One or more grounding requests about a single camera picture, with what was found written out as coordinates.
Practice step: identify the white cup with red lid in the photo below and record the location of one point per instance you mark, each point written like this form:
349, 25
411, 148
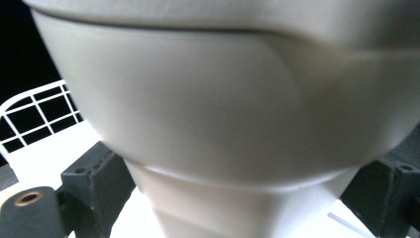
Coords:
198, 115

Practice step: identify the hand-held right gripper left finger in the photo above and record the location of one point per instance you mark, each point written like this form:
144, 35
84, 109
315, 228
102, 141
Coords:
95, 185

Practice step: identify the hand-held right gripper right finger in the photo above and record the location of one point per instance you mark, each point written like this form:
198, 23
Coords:
389, 198

